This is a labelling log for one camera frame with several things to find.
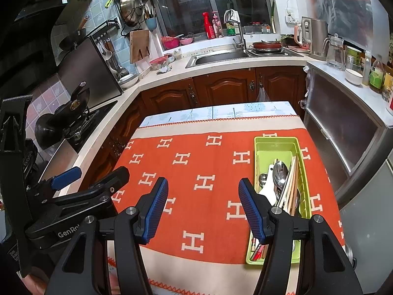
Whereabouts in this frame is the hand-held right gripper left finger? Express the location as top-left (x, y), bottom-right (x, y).
top-left (44, 177), bottom-right (169, 295)

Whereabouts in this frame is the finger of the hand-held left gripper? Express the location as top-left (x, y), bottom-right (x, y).
top-left (28, 166), bottom-right (82, 201)
top-left (54, 166), bottom-right (130, 214)

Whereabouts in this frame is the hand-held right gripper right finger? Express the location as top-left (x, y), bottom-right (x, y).
top-left (238, 177), bottom-right (364, 295)

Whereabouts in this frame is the white ceramic spoon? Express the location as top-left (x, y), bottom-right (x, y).
top-left (258, 164), bottom-right (278, 206)

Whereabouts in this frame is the large steel spoon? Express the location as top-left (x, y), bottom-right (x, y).
top-left (273, 161), bottom-right (289, 191)

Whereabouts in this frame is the bamboo chopstick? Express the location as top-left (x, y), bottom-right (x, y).
top-left (250, 157), bottom-right (299, 252)

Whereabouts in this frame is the green plastic tray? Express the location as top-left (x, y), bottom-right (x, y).
top-left (246, 136), bottom-right (312, 265)

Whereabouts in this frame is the low stainless steel panel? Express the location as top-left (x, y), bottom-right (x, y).
top-left (37, 138), bottom-right (78, 185)

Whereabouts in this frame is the black round pot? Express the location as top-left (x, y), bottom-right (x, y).
top-left (35, 113), bottom-right (66, 149)

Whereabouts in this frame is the black gas stove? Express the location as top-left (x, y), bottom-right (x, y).
top-left (66, 100), bottom-right (119, 154)

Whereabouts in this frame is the orange patterned table mat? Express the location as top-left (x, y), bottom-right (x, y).
top-left (106, 115), bottom-right (346, 294)

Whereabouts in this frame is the black wok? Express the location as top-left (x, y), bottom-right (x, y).
top-left (57, 81), bottom-right (92, 123)

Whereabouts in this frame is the light blue floral tablecloth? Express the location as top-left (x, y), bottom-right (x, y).
top-left (140, 101), bottom-right (300, 128)

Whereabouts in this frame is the white shallow dish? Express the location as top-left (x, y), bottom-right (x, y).
top-left (118, 73), bottom-right (140, 90)

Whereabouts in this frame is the tall stainless steel panel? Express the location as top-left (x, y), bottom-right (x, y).
top-left (57, 37), bottom-right (124, 99)

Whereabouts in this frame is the hanging steel ladle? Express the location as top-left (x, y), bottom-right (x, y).
top-left (98, 37), bottom-right (124, 78)

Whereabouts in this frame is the black range hood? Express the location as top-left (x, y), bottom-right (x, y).
top-left (0, 0), bottom-right (96, 99)

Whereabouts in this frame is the pink lid food container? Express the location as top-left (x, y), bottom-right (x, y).
top-left (149, 57), bottom-right (169, 71)

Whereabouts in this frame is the hanging black frying pan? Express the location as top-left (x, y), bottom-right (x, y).
top-left (58, 15), bottom-right (90, 51)

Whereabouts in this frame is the wooden cutting board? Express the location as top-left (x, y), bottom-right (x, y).
top-left (129, 29), bottom-right (151, 64)

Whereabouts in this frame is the pink colander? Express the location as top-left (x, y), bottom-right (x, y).
top-left (161, 36), bottom-right (181, 50)

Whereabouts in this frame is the steel sink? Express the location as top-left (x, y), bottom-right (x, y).
top-left (185, 47), bottom-right (303, 69)

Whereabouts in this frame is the red frying pan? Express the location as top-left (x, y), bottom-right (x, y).
top-left (249, 41), bottom-right (283, 53)

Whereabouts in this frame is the white bowl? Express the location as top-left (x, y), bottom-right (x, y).
top-left (344, 68), bottom-right (364, 87)

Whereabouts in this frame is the steel faucet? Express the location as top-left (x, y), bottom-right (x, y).
top-left (224, 9), bottom-right (247, 50)

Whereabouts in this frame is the hanging steel wok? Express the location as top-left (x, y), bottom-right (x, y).
top-left (119, 0), bottom-right (145, 28)

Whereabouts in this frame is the glass pitcher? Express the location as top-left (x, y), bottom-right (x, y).
top-left (325, 34), bottom-right (346, 71)

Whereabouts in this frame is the pink plastic jug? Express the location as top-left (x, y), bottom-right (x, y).
top-left (294, 25), bottom-right (310, 50)

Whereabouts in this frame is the clear plastic bottle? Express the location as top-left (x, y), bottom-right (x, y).
top-left (362, 51), bottom-right (372, 87)

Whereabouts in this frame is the green label bottle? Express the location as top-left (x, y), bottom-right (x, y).
top-left (368, 57), bottom-right (384, 94)

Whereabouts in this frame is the steel electric kettle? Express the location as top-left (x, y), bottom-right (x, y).
top-left (301, 17), bottom-right (329, 61)

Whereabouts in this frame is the pink bottle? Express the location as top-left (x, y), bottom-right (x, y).
top-left (212, 12), bottom-right (223, 39)

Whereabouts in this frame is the red bottle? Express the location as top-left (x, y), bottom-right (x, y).
top-left (203, 12), bottom-right (215, 40)

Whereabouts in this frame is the kitchen window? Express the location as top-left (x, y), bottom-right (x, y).
top-left (144, 0), bottom-right (277, 41)

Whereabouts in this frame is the clear plastic sheet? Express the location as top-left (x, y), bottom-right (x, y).
top-left (313, 0), bottom-right (385, 43)

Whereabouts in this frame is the black wall rack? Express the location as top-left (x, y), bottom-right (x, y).
top-left (91, 18), bottom-right (121, 38)

